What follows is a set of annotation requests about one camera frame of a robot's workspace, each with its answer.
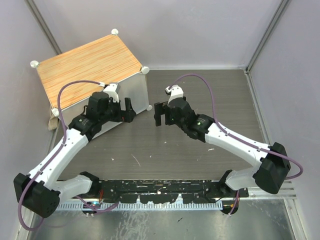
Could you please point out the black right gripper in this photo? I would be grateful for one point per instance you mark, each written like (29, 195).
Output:
(162, 108)

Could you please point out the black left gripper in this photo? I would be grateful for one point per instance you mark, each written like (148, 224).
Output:
(127, 115)

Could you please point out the white cabinet door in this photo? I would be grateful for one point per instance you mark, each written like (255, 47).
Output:
(130, 92)

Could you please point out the wooden shoe cabinet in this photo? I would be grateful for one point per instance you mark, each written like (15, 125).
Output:
(73, 75)

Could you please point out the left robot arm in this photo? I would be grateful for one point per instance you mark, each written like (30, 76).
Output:
(39, 190)

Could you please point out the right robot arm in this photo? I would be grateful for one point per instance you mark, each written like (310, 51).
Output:
(269, 166)

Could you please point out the beige cloth behind cabinet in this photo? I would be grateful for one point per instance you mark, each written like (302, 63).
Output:
(54, 119)

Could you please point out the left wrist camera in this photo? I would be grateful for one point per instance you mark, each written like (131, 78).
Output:
(112, 90)

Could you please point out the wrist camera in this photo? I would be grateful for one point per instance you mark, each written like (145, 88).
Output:
(112, 90)
(174, 92)

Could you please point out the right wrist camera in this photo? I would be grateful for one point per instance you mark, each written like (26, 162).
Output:
(174, 92)

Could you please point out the grey slotted cable duct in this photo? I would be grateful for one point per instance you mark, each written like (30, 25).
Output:
(76, 205)

